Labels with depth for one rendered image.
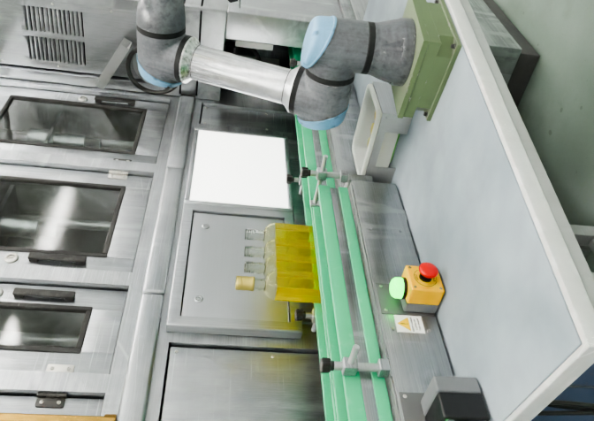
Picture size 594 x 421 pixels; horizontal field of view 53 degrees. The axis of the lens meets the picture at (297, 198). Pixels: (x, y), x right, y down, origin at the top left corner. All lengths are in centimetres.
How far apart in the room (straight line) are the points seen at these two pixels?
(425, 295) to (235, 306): 54
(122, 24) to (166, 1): 89
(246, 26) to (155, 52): 83
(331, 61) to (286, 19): 95
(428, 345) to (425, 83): 56
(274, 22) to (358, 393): 149
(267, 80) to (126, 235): 67
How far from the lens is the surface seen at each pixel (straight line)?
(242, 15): 226
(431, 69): 134
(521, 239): 100
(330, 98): 138
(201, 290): 160
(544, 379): 94
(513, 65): 254
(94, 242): 179
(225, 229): 177
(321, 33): 132
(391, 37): 134
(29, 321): 162
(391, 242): 141
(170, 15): 146
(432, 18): 139
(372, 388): 116
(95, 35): 239
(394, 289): 124
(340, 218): 147
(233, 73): 145
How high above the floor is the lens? 123
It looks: 8 degrees down
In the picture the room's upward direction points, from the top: 85 degrees counter-clockwise
